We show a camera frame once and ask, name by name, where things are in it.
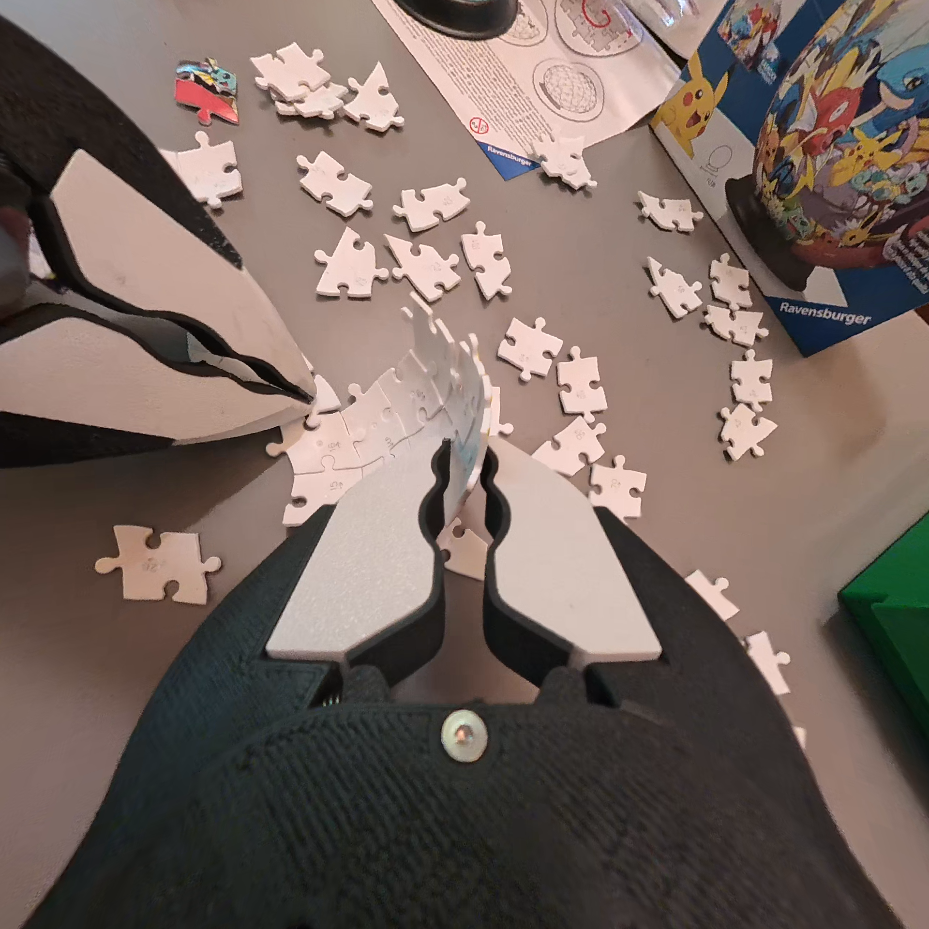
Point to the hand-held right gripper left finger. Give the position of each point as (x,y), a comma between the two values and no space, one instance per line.
(355,573)

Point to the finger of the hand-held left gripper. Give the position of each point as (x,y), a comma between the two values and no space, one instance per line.
(160,247)
(94,377)

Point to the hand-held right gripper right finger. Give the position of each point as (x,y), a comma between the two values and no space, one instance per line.
(573,573)

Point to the joined pair of puzzle pieces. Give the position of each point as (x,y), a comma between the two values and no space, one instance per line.
(210,170)

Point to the assembled curved puzzle section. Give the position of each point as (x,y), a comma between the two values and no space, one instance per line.
(414,392)

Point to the white puzzle pieces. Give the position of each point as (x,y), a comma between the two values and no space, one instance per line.
(537,348)

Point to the red and teal puzzle piece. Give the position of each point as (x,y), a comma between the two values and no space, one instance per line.
(210,101)

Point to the blue cardboard puzzle box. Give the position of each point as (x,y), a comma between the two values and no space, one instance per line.
(834,145)

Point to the person's left hand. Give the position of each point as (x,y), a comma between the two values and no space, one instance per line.
(13,254)

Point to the green plastic bin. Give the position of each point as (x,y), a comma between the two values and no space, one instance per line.
(900,617)

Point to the printed instruction leaflet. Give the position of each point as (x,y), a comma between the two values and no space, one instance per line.
(450,80)

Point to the black round display stand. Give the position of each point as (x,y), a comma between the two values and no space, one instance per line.
(450,18)

